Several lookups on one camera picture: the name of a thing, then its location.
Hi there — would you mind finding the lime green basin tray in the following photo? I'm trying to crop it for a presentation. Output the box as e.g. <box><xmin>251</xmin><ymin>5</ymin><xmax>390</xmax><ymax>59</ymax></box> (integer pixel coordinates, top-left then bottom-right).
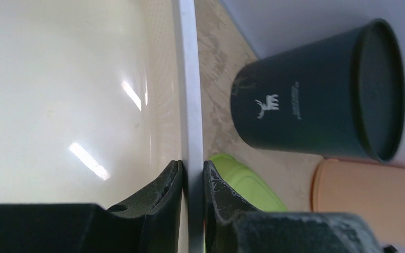
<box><xmin>209</xmin><ymin>153</ymin><xmax>288</xmax><ymax>212</ymax></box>

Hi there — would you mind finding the orange plastic bucket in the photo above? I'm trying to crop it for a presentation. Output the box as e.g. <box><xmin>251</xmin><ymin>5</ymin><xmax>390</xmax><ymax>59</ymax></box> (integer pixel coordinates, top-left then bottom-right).
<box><xmin>311</xmin><ymin>159</ymin><xmax>405</xmax><ymax>246</ymax></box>

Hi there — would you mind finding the cream perforated laundry basket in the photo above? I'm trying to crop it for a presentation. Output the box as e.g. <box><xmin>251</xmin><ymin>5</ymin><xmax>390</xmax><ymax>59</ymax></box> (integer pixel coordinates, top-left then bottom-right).
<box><xmin>0</xmin><ymin>1</ymin><xmax>204</xmax><ymax>252</ymax></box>

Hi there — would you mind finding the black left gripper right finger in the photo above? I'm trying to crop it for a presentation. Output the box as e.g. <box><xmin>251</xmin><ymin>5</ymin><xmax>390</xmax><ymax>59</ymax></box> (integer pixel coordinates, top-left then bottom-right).
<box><xmin>203</xmin><ymin>161</ymin><xmax>383</xmax><ymax>252</ymax></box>

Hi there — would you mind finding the dark navy round bin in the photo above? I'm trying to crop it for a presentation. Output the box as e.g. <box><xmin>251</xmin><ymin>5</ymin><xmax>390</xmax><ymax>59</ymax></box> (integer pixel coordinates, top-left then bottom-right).
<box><xmin>230</xmin><ymin>18</ymin><xmax>405</xmax><ymax>162</ymax></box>

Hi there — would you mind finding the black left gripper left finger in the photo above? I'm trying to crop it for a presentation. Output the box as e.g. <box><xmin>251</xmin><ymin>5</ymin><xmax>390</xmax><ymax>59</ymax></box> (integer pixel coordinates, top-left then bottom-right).
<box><xmin>0</xmin><ymin>160</ymin><xmax>183</xmax><ymax>252</ymax></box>

